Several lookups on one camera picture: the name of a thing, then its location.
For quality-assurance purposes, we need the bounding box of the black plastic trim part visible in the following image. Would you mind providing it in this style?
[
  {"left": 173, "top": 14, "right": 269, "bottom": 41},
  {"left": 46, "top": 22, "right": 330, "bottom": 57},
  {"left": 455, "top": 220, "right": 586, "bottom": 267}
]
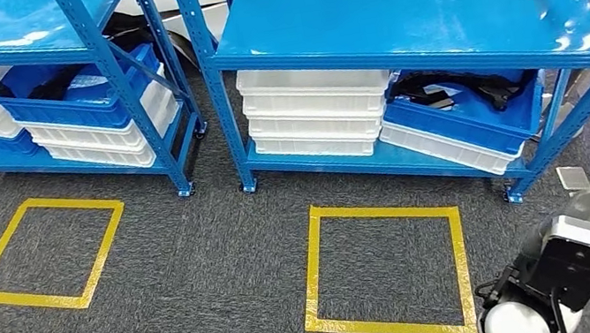
[
  {"left": 387, "top": 52, "right": 544, "bottom": 130},
  {"left": 25, "top": 61, "right": 101, "bottom": 106}
]

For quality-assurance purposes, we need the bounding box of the white car body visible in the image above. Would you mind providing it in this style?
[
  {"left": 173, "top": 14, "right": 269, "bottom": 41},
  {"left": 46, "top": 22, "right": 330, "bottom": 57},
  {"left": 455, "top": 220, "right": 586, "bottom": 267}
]
[{"left": 96, "top": 0, "right": 337, "bottom": 83}]

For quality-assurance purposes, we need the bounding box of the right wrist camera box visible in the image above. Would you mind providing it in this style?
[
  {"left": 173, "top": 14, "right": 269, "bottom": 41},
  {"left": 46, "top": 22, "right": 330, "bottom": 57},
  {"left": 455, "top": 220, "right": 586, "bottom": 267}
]
[{"left": 517, "top": 210, "right": 590, "bottom": 321}]

